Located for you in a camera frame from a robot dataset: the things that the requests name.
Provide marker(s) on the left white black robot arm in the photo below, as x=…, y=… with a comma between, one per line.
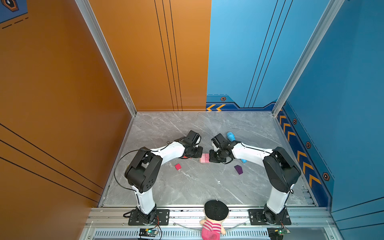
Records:
x=143, y=170

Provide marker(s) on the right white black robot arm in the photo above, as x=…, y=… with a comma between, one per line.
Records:
x=281, y=169

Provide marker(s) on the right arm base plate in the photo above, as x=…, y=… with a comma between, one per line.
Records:
x=258, y=216

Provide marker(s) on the left green circuit board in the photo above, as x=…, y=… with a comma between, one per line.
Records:
x=148, y=234

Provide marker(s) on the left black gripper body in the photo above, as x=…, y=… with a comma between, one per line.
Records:
x=196, y=152

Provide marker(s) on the blue toy microphone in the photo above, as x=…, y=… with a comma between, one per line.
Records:
x=231, y=136

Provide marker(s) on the doll with black hat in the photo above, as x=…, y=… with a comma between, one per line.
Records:
x=215, y=213

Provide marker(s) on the green circuit board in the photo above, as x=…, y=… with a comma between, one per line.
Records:
x=278, y=234
x=148, y=234

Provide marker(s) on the purple wood block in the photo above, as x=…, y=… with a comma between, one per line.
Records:
x=238, y=169

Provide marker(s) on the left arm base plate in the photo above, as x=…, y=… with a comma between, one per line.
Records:
x=162, y=216

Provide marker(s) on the right green circuit board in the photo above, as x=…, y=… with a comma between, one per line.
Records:
x=278, y=234

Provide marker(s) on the magenta cube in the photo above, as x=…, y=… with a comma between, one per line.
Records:
x=178, y=166

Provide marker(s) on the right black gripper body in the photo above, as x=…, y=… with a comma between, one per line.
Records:
x=216, y=156

